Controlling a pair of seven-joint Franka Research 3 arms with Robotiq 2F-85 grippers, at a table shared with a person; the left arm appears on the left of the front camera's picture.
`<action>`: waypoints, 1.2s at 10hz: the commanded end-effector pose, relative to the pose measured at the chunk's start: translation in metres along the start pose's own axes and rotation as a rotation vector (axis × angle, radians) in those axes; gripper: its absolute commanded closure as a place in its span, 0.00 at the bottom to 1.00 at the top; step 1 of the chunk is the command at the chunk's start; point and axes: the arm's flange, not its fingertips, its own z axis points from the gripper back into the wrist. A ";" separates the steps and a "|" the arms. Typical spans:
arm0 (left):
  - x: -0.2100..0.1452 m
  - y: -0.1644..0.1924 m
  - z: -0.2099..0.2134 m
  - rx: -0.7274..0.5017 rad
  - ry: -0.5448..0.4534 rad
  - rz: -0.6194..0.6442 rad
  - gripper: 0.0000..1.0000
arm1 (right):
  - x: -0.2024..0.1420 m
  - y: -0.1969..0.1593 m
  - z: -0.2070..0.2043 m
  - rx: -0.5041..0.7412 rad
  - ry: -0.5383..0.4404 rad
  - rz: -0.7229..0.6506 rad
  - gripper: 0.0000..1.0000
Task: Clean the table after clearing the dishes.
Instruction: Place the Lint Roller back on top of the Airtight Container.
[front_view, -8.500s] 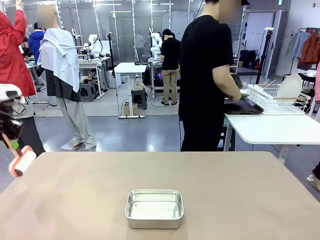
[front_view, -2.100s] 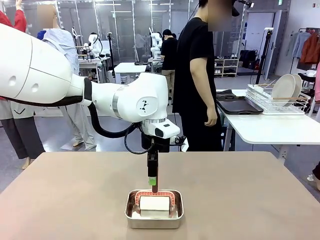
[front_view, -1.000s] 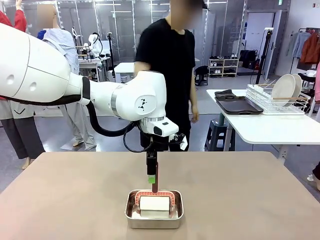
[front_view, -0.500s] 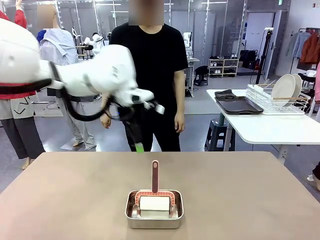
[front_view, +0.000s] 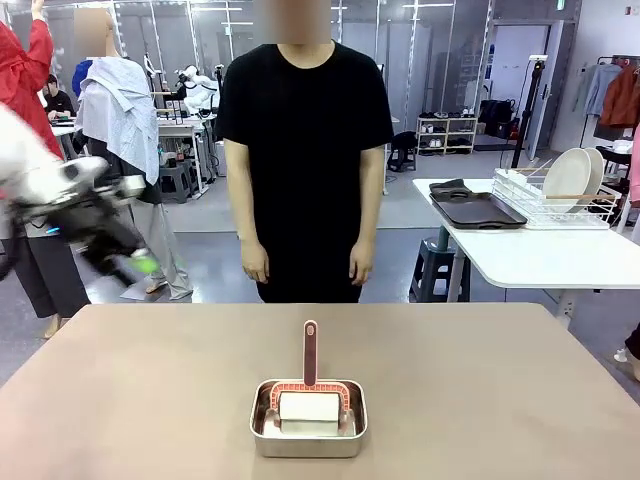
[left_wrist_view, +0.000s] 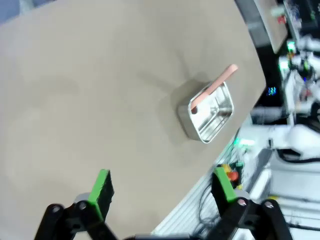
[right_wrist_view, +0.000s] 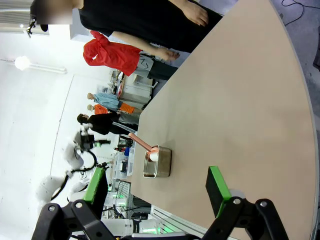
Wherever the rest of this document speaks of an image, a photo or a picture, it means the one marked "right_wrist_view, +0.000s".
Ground person in black t-shirt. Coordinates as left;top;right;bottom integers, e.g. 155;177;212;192
77;0;224;54

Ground person's left hand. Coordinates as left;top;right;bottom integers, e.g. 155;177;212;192
179;0;210;27

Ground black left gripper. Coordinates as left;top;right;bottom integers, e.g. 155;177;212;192
78;129;97;151

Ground clear plastic drawer boxes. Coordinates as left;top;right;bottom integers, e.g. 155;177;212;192
113;149;136;181

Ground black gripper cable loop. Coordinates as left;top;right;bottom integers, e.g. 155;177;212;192
50;149;99;201

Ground mannequin in blue shirt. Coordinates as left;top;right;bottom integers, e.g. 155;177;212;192
86;91;144;114

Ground person in red jacket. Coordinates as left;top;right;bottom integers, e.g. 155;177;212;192
82;30;180;81

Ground black ceiling camera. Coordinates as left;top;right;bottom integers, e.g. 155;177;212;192
25;16;50;39

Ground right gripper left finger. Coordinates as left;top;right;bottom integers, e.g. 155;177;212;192
30;166;119;240

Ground person's right forearm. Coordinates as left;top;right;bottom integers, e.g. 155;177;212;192
111;30;163;55

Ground mannequin in orange shirt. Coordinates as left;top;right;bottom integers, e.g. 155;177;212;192
86;103;110;116

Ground rectangular stainless steel container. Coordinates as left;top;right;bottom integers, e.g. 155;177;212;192
142;144;173;179

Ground walking person in black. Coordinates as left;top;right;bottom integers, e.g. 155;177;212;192
76;112;140;136

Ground pink lint roller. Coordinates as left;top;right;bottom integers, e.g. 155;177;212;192
127;132;160;162

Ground black floor cable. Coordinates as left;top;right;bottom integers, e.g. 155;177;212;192
280;0;320;26

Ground aluminium table frame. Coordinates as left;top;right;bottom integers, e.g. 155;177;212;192
149;204;210;234

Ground round white ceiling lamp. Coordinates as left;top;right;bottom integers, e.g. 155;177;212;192
14;55;31;72

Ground person's right hand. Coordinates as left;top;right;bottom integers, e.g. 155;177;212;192
154;47;181;62

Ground white storage cabinets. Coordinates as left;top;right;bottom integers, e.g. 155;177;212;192
109;70;159;104

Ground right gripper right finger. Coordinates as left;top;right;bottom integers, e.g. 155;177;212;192
199;165;287;240

